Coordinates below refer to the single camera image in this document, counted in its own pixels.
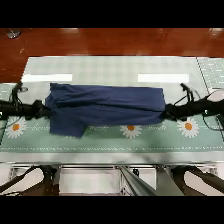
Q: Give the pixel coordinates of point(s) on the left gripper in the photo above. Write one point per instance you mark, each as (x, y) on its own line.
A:
(39, 109)

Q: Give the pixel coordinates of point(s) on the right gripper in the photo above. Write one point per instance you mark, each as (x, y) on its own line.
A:
(172, 111)

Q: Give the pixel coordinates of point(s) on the navy blue T-shirt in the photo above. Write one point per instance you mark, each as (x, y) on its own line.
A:
(103, 105)

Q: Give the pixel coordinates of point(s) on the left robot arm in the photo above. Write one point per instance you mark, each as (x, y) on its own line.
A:
(13, 108)

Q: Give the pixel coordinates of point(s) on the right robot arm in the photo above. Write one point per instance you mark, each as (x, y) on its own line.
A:
(203, 106)

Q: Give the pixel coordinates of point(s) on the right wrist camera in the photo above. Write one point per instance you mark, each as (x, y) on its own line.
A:
(188, 92)

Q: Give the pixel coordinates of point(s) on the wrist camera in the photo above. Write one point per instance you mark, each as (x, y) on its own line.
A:
(188, 92)
(17, 92)

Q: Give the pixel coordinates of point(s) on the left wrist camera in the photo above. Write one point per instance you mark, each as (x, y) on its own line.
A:
(17, 92)

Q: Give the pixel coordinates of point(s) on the silver frame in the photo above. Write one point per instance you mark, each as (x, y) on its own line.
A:
(133, 180)

